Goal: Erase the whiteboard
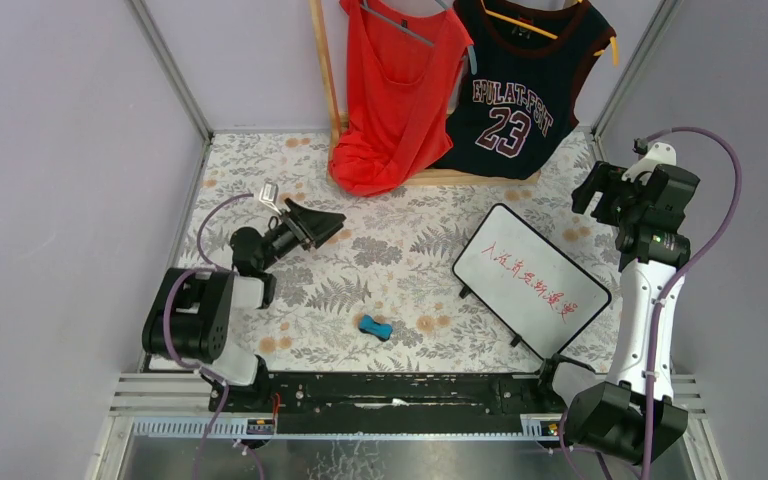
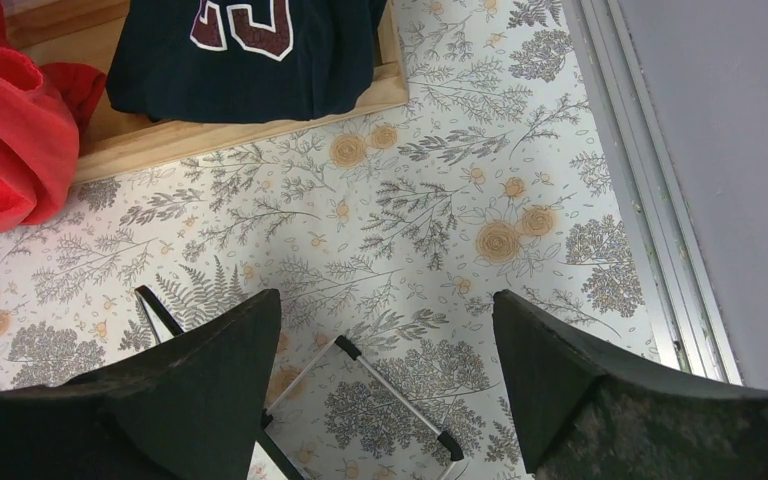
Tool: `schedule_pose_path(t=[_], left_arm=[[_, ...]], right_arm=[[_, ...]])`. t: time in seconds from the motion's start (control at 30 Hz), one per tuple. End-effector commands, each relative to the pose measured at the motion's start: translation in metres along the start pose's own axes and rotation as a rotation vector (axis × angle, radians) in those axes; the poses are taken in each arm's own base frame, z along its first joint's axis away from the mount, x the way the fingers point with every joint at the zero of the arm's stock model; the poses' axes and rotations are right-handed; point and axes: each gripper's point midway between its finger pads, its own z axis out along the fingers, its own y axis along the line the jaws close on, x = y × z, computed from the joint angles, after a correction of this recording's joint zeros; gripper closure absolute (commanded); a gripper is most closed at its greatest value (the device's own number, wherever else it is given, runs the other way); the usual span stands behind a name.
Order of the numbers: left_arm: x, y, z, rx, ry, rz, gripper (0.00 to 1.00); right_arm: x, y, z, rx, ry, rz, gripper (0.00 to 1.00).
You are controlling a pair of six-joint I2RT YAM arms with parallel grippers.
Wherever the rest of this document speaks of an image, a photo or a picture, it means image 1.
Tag grey slotted cable duct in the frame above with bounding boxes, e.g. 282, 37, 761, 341
132, 415, 560, 441

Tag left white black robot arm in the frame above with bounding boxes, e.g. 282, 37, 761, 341
141, 200, 346, 388

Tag aluminium frame post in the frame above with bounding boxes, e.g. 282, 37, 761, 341
591, 0, 683, 142
125, 0, 214, 143

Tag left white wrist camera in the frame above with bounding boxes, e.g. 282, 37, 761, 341
257, 182, 284, 216

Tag navy basketball jersey 23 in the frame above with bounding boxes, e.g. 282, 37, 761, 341
434, 1, 616, 180

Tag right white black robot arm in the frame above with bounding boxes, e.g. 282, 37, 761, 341
539, 161, 699, 466

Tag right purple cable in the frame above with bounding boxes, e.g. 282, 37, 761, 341
559, 127, 744, 480

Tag red tank top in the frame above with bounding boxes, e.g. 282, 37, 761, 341
331, 1, 473, 197

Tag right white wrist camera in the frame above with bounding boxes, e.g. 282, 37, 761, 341
622, 142, 676, 185

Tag aluminium frame post right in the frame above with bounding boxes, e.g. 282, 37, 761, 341
591, 0, 683, 142

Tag grey clothes hanger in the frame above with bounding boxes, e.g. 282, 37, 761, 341
361, 0, 478, 74

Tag white whiteboard black frame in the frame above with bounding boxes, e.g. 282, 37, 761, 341
452, 203, 612, 359

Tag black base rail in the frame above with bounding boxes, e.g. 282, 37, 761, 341
208, 372, 565, 426

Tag yellow clothes hanger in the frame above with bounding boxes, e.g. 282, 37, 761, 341
480, 0, 620, 67

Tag blue whiteboard eraser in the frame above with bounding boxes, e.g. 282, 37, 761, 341
358, 315, 393, 342

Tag wooden clothes rack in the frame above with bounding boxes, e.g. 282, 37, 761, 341
308, 0, 541, 187

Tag aluminium frame post left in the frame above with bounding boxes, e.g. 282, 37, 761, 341
125, 0, 214, 143

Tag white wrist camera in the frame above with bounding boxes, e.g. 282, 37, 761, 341
257, 182, 284, 216
622, 142, 676, 185

